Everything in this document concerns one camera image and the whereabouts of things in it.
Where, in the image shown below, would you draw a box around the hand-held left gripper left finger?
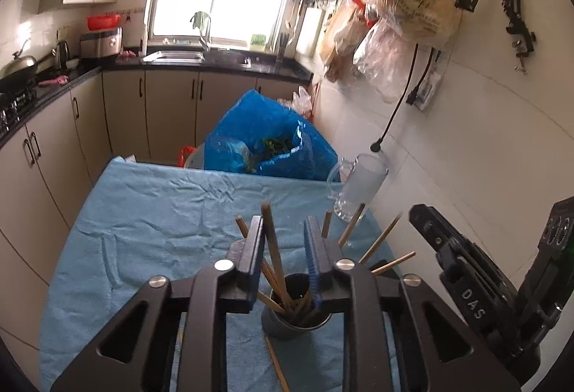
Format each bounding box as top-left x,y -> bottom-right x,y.
50,215 -> 266,392

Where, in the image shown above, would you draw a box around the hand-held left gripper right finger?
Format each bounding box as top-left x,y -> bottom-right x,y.
304,215 -> 522,392

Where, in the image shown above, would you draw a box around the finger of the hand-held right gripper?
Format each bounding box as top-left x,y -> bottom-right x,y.
409,204 -> 522,358

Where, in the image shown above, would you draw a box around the dark grey chopstick holder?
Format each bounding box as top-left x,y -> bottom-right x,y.
261,273 -> 333,341

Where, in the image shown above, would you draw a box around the clear glass mug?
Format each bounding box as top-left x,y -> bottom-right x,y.
326,153 -> 389,223

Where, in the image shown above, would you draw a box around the blue cloth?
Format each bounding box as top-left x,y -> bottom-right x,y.
39,156 -> 402,392

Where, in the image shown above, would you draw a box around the red plastic bag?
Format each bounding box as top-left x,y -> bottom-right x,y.
178,145 -> 198,169

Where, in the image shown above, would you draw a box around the blue plastic bag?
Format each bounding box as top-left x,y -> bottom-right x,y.
204,89 -> 339,183

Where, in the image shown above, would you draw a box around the small white plastic bag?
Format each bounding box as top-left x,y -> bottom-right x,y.
278,86 -> 313,117

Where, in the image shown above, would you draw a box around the beige lower kitchen cabinets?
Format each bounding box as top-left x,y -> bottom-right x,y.
0,69 -> 310,348

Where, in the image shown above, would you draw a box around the black kitchen countertop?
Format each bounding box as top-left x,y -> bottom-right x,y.
0,48 -> 313,150

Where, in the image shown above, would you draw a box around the white power strip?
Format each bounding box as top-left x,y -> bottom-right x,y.
406,71 -> 444,111

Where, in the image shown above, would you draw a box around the dark utensil caddy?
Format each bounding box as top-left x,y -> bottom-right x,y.
274,32 -> 293,61

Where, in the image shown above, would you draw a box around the clear plastic bag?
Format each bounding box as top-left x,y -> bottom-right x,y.
352,22 -> 418,103

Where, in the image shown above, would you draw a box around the steel sink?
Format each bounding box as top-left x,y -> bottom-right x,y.
142,50 -> 204,62

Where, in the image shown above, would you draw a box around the metal faucet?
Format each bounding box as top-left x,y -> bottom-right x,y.
197,15 -> 213,54

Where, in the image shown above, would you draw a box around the brown plastic bag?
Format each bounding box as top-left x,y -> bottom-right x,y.
319,4 -> 373,83

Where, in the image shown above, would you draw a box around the white cutting board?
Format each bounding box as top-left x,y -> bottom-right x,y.
295,5 -> 326,57

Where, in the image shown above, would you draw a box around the green cloth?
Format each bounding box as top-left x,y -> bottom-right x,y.
189,10 -> 211,31

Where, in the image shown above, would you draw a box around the silver countertop appliance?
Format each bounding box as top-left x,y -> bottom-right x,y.
79,27 -> 123,59

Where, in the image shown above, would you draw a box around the metal kettle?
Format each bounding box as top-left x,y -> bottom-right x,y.
51,39 -> 71,70

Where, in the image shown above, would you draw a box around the red basin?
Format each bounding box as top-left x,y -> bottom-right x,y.
86,14 -> 123,31

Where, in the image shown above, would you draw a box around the gas stove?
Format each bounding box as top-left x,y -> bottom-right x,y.
0,78 -> 39,137

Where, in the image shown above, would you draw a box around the wok with lid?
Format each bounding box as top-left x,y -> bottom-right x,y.
0,39 -> 41,83

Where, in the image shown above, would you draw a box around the black power cable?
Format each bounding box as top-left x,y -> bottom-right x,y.
369,43 -> 420,153

